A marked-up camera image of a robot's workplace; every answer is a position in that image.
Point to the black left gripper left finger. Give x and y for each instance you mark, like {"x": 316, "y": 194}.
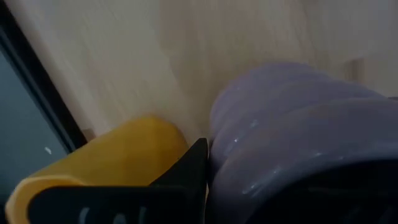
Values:
{"x": 124, "y": 205}

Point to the pink ribbed mug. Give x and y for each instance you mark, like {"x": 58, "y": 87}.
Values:
{"x": 295, "y": 124}

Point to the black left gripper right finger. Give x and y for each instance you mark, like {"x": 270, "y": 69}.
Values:
{"x": 342, "y": 199}

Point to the yellow mug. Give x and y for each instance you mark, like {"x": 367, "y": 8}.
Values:
{"x": 124, "y": 155}

